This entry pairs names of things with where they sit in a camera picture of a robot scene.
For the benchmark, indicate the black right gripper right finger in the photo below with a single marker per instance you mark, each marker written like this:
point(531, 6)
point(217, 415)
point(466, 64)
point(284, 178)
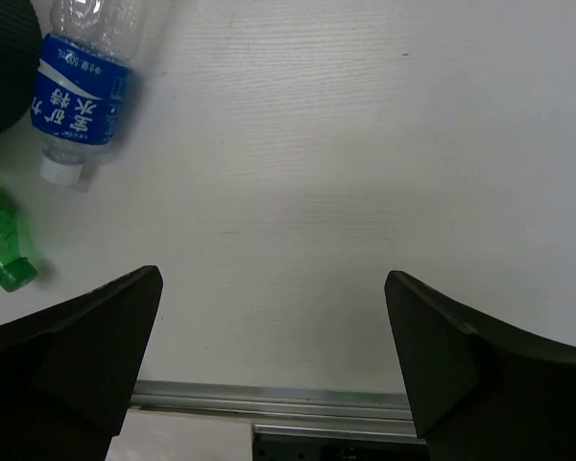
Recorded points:
point(479, 388)

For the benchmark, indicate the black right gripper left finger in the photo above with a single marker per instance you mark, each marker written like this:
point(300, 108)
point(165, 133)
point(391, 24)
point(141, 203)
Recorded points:
point(67, 372)

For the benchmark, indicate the green plastic soda bottle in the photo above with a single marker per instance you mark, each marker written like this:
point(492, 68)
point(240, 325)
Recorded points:
point(16, 270)

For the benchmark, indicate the blue label clear water bottle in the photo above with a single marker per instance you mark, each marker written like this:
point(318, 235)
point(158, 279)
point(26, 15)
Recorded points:
point(84, 78)

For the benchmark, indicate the dark teal plastic bin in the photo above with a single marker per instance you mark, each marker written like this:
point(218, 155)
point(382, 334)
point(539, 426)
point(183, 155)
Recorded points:
point(20, 42)

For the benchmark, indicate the aluminium table edge rail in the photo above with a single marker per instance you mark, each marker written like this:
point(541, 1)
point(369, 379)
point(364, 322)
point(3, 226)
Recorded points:
point(358, 416)

